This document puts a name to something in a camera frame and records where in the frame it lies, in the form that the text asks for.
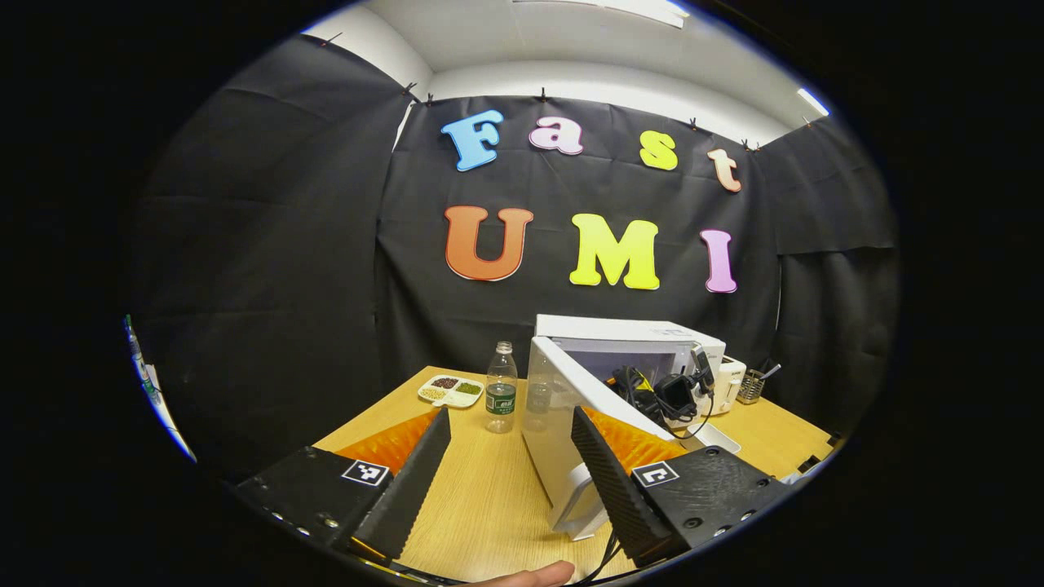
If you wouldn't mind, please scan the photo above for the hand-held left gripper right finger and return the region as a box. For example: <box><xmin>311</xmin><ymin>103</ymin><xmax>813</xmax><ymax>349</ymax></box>
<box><xmin>569</xmin><ymin>404</ymin><xmax>795</xmax><ymax>568</ymax></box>

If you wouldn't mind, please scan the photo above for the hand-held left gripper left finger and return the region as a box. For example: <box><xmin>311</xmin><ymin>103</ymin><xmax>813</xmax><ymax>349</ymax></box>
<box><xmin>231</xmin><ymin>407</ymin><xmax>453</xmax><ymax>563</ymax></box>

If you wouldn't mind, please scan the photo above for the white microwave oven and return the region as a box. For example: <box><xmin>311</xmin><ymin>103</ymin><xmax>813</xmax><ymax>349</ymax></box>
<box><xmin>520</xmin><ymin>314</ymin><xmax>728</xmax><ymax>542</ymax></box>

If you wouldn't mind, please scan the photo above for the white toaster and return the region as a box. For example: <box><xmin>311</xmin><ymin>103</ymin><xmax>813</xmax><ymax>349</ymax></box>
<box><xmin>708</xmin><ymin>355</ymin><xmax>748</xmax><ymax>417</ymax></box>

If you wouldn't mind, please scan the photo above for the white rectangular dish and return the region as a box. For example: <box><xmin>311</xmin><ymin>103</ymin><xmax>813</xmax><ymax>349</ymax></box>
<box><xmin>683</xmin><ymin>421</ymin><xmax>742</xmax><ymax>456</ymax></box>

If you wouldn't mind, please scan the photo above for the divided plate of beans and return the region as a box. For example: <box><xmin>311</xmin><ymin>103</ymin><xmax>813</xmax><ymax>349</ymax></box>
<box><xmin>417</xmin><ymin>373</ymin><xmax>486</xmax><ymax>410</ymax></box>

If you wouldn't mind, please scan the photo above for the clear plastic water bottle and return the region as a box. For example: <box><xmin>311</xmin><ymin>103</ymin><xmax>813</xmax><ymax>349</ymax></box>
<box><xmin>484</xmin><ymin>341</ymin><xmax>520</xmax><ymax>435</ymax></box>

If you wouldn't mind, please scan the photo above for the black backdrop cloth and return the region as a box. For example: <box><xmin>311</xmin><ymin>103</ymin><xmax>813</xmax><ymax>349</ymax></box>
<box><xmin>129</xmin><ymin>34</ymin><xmax>903</xmax><ymax>482</ymax></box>

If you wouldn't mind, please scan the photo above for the black cable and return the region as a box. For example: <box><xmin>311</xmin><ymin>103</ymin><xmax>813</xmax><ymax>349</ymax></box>
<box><xmin>652</xmin><ymin>390</ymin><xmax>720</xmax><ymax>442</ymax></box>

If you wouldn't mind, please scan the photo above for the wire utensil holder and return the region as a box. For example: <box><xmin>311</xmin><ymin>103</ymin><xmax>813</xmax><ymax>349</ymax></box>
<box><xmin>736</xmin><ymin>362</ymin><xmax>782</xmax><ymax>407</ymax></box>

